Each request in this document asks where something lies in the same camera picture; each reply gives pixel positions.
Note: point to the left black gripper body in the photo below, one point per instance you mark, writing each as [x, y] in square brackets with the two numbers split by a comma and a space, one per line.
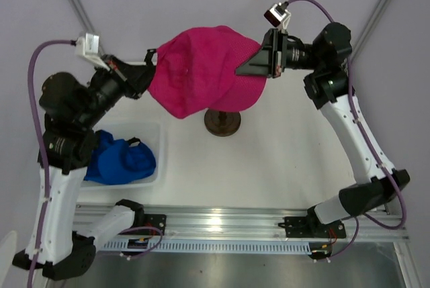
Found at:
[107, 91]

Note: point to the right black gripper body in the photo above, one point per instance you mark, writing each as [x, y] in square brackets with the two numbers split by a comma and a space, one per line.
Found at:
[300, 56]

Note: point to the blue baseball cap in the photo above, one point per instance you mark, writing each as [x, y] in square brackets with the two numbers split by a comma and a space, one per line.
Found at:
[120, 161]

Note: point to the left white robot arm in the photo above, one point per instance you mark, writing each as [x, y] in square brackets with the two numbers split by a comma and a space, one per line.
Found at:
[55, 248]

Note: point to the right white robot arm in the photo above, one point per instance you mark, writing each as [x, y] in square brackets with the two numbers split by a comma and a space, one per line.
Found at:
[377, 180]

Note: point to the white plastic basket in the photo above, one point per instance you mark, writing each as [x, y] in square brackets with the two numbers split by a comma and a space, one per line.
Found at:
[150, 133]

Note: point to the dark round mannequin stand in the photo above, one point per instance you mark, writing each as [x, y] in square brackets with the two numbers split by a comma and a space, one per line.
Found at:
[221, 123]

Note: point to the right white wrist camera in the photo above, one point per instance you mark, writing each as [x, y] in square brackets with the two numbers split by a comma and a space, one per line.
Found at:
[278, 15]

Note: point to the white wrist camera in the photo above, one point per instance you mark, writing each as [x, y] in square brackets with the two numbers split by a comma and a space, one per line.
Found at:
[278, 15]
[87, 48]

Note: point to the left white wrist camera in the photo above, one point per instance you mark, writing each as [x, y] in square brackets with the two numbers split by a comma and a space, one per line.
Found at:
[87, 48]

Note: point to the right aluminium frame post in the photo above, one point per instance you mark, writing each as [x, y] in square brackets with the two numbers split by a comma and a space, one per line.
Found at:
[370, 25]

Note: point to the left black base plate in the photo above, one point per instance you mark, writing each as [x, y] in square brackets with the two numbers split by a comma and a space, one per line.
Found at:
[158, 221]

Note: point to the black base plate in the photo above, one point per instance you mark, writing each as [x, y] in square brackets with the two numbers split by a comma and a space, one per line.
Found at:
[158, 221]
[306, 227]

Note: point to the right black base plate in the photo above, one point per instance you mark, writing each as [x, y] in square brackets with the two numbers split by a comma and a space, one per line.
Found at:
[306, 227]

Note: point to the white slotted cable duct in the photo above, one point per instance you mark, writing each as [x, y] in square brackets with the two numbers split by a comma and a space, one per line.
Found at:
[208, 246]

